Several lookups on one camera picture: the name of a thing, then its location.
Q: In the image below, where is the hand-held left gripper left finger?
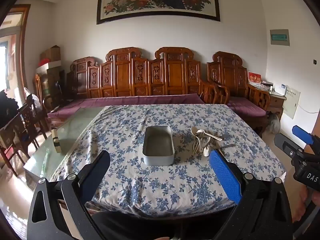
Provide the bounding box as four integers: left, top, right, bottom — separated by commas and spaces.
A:
26, 150, 111, 240

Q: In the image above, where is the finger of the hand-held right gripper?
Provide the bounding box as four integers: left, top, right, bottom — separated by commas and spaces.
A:
274, 133, 305, 159
292, 125, 320, 155

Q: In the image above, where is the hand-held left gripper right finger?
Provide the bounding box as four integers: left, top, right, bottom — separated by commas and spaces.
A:
209, 149, 293, 240

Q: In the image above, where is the pile of mixed cutlery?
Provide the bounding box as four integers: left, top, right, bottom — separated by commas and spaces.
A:
190, 126, 236, 157

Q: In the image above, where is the grey metal tray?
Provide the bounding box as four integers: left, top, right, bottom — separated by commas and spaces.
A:
142, 126, 175, 166

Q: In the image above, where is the person's right hand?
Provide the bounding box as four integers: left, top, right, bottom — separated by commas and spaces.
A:
292, 186, 320, 223

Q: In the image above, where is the grey fluffy bundle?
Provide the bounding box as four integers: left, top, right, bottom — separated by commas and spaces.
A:
265, 112, 280, 133

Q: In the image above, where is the blue floral tablecloth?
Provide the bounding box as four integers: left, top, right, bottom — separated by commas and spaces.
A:
50, 104, 287, 218

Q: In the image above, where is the small wooden side table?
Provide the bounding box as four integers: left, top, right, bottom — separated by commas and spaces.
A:
266, 90, 287, 120

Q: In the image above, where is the small wooden block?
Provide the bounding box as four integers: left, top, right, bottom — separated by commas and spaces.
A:
52, 129, 62, 154

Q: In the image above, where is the white and blue box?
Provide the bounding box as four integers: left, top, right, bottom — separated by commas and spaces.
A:
274, 83, 287, 96

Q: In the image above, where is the short purple seat cushion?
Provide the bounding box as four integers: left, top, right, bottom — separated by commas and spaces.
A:
226, 96, 267, 117

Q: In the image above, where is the stack of white papers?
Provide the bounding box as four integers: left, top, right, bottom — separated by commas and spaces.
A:
260, 81, 274, 92

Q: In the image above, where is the long purple seat cushion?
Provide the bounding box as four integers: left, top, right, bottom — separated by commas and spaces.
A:
47, 93, 205, 119

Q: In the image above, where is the red greeting card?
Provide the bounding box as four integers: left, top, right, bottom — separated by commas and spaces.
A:
248, 72, 262, 85

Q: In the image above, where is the dark wooden chair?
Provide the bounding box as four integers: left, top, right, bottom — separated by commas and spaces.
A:
19, 99, 48, 146
0, 116, 34, 178

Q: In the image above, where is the carved wooden armchair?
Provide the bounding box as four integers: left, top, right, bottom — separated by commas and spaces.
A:
206, 51, 272, 137

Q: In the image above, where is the white plastic bag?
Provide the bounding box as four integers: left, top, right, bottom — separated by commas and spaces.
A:
24, 87, 42, 111

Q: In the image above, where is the dark wooden cabinet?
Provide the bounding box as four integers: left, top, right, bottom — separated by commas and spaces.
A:
46, 67, 66, 101

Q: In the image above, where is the carved wooden sofa bench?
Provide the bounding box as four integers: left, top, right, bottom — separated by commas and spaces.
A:
46, 47, 218, 130

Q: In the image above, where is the white cardboard box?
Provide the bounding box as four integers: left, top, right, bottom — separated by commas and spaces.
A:
35, 60, 62, 76

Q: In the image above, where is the brown cardboard box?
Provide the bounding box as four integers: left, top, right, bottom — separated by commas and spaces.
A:
40, 45, 61, 63

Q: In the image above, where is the framed flower painting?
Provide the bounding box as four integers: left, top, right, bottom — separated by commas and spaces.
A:
97, 0, 221, 25

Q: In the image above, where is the white wall board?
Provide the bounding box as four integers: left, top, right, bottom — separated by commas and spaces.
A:
282, 87, 301, 120

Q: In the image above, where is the wall electrical panel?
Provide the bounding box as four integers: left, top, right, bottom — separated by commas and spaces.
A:
269, 29, 290, 47

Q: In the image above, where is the wooden door frame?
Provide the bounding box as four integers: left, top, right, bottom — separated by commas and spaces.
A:
14, 4, 32, 96

